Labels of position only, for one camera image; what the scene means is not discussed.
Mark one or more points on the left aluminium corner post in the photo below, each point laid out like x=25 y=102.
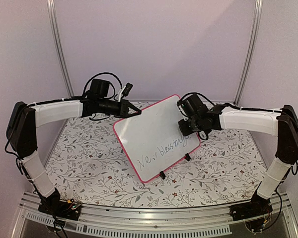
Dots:
x=58 y=46

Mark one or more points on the black whiteboard foot clip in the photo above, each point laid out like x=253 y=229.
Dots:
x=187 y=157
x=162 y=175

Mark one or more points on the pink framed whiteboard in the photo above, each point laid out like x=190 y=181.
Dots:
x=152 y=141

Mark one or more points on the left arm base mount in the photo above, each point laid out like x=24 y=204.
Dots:
x=67 y=209

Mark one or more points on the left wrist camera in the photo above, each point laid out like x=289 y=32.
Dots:
x=123 y=92

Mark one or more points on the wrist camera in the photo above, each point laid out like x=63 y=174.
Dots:
x=181 y=109
x=123 y=92

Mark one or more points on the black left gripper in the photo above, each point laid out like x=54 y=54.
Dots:
x=125 y=104

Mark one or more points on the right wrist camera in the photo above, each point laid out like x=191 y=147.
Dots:
x=181 y=109

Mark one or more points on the aluminium front rail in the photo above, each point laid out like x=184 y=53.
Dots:
x=114 y=222

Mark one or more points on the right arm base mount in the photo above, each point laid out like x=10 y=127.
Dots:
x=257 y=206

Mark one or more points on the aluminium corner post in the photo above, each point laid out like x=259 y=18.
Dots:
x=250 y=50
x=58 y=46

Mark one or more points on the floral patterned table mat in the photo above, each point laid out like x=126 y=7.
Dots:
x=89 y=165

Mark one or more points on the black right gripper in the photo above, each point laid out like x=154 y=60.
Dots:
x=185 y=131

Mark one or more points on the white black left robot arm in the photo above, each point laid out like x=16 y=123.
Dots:
x=27 y=119

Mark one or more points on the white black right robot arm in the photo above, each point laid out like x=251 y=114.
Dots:
x=282 y=123

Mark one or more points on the right aluminium corner post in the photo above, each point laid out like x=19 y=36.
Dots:
x=250 y=50

